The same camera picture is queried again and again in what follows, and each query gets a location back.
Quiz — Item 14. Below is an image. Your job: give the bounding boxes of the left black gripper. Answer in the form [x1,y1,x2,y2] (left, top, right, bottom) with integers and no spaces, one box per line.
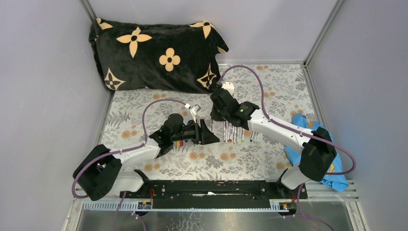
[171,119,220,145]

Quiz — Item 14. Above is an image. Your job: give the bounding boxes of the brown marker pen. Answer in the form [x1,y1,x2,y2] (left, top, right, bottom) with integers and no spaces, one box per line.
[222,121,226,142]

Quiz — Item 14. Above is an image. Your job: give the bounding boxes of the dark green end marker pen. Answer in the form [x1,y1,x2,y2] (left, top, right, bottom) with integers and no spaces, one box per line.
[234,127,241,144]

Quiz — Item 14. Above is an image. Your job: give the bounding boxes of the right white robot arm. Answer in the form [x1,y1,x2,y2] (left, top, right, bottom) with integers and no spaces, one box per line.
[210,89,337,198]

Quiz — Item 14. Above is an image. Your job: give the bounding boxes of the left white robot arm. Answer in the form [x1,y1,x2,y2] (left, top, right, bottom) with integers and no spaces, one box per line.
[72,114,220,201]

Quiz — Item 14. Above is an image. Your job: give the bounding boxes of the floral table mat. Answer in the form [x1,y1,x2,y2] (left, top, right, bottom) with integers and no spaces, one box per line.
[101,64,317,180]

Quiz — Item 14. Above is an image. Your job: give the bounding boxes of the black pillow with beige flowers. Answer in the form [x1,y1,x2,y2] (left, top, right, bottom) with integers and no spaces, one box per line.
[89,18,229,94]

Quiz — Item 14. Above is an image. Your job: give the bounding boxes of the blue cloth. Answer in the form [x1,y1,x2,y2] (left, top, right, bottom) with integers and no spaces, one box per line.
[284,113,349,192]

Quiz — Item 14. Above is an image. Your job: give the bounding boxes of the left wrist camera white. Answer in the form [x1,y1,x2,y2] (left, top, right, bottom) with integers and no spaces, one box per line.
[189,104,201,123]

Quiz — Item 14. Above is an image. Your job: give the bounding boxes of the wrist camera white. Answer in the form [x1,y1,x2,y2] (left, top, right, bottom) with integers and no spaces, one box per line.
[221,81,235,96]
[189,104,201,123]

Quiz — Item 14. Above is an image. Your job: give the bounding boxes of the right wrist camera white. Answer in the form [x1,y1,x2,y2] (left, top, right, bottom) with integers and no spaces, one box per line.
[221,81,235,96]

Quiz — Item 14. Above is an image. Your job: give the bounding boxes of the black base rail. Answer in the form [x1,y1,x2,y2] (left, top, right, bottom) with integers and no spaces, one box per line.
[120,170,308,209]

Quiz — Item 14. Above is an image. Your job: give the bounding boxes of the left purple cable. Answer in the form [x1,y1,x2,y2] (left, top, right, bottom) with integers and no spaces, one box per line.
[71,98,192,199]

